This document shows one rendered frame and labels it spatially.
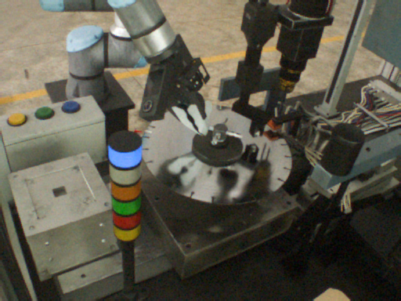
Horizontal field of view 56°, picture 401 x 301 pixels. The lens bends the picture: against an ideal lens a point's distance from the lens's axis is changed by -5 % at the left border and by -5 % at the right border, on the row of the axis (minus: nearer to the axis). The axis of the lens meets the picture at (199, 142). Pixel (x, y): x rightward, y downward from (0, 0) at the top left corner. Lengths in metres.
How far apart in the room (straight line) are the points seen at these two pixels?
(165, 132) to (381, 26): 0.49
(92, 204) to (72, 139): 0.28
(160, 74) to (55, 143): 0.39
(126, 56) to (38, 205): 0.62
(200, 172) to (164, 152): 0.09
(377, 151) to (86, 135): 0.69
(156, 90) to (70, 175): 0.27
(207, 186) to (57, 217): 0.29
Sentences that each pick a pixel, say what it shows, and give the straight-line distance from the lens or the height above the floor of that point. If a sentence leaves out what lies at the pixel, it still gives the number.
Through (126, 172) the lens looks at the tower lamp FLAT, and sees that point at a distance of 0.54.
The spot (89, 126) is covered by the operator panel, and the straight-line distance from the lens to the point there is 1.02.
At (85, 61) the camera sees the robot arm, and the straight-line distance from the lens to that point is 1.27.
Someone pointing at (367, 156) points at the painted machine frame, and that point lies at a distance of 0.80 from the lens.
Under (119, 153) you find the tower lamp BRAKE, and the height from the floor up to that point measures 1.15.
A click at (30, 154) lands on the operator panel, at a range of 1.03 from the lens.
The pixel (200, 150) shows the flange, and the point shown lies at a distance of 0.83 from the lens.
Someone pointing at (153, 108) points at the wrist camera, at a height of 1.09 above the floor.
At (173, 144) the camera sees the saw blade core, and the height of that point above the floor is 0.95.
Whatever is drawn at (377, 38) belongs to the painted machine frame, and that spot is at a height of 1.25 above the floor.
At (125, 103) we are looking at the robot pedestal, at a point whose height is 0.75.
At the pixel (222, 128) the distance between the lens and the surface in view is 0.83.
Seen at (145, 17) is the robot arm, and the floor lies 1.23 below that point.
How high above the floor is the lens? 1.49
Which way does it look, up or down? 39 degrees down
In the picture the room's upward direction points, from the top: 8 degrees clockwise
